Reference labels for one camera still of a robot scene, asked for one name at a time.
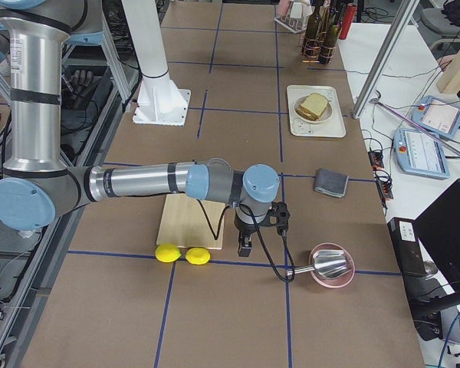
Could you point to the yellow lemon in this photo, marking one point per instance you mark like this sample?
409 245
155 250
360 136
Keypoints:
198 256
167 253

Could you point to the yellow lemon left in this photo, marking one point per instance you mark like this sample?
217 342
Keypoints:
167 253

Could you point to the pink bowl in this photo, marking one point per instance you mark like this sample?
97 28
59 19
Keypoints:
338 282

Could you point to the black box device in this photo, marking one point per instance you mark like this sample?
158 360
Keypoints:
406 247

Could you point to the aluminium frame post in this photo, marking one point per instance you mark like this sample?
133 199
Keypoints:
393 35

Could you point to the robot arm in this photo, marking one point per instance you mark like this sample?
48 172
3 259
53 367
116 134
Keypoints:
37 187

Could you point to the copper wire bottle rack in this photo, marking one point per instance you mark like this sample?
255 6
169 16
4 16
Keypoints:
317 50

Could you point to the bottom bread slice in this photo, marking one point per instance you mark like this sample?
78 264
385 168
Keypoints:
309 114

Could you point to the red cylinder bottle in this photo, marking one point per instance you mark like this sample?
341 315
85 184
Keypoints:
348 17

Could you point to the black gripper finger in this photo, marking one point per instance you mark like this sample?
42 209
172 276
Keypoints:
244 246

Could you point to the olive wine bottle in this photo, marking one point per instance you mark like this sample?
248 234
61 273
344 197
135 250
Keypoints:
329 38

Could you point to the blue teach pendant near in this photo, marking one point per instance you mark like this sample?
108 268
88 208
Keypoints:
420 155

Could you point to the grey folded cloth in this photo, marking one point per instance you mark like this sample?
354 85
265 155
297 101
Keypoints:
331 183

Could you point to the white plate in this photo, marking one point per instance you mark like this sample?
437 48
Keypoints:
327 114

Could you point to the metal scoop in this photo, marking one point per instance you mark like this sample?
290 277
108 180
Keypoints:
327 264

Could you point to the blue teach pendant far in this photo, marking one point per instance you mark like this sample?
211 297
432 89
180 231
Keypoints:
438 116

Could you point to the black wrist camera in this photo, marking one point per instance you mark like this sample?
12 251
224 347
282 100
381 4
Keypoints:
278 216

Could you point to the cream bear tray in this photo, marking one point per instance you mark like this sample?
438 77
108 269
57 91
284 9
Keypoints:
333 127

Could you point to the yellow lemon right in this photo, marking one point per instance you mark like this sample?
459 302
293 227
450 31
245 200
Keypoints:
198 256

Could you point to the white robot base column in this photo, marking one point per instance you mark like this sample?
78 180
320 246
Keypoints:
160 101

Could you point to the bread slice toast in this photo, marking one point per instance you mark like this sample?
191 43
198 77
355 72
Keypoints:
314 102

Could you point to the black laptop monitor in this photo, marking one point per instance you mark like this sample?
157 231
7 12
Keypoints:
438 229

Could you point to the white wire cup rack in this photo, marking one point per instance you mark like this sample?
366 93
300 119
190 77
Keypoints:
293 15

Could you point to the dark green wine bottle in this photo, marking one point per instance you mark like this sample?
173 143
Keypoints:
313 26

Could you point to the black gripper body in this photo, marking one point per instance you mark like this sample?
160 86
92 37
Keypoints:
244 230

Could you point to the blue teach pendant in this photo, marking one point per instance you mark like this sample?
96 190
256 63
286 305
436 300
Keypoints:
438 116
420 155

